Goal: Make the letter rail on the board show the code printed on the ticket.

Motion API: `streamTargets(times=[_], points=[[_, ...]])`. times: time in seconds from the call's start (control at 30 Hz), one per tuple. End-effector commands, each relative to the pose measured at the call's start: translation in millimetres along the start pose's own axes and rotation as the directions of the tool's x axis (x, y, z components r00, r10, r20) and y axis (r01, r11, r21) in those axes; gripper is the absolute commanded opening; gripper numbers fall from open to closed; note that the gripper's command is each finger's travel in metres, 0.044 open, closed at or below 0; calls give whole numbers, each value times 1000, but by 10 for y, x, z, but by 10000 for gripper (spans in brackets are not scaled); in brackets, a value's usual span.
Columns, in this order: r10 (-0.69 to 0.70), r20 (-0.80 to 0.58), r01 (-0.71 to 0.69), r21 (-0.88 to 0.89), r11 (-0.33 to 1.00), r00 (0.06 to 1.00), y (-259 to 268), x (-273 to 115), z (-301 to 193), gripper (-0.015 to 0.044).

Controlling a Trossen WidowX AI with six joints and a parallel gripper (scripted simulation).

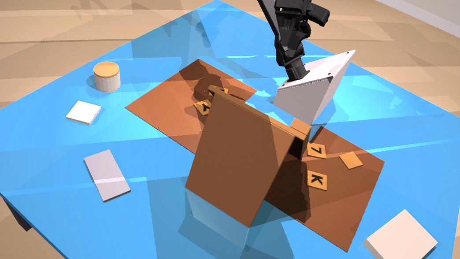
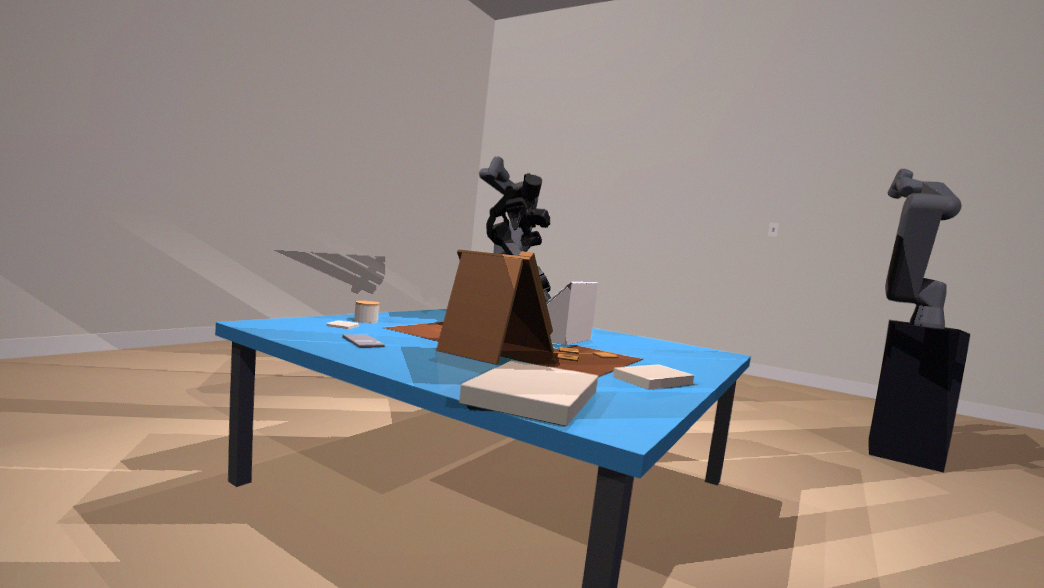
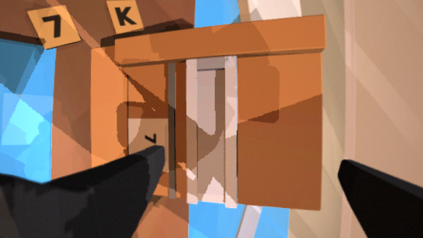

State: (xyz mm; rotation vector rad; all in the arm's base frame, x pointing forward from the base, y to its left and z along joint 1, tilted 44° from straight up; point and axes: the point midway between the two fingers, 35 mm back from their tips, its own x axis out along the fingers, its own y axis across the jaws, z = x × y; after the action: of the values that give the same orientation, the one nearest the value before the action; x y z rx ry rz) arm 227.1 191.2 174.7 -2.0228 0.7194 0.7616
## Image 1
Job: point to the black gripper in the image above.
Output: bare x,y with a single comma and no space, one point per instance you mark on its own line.
291,27

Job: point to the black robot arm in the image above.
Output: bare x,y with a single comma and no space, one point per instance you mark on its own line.
294,66

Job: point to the grey cylindrical canister with orange lid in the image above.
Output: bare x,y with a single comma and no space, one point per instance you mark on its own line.
107,77

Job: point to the pale pink flat square tile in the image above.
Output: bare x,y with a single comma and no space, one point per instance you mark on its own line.
83,112

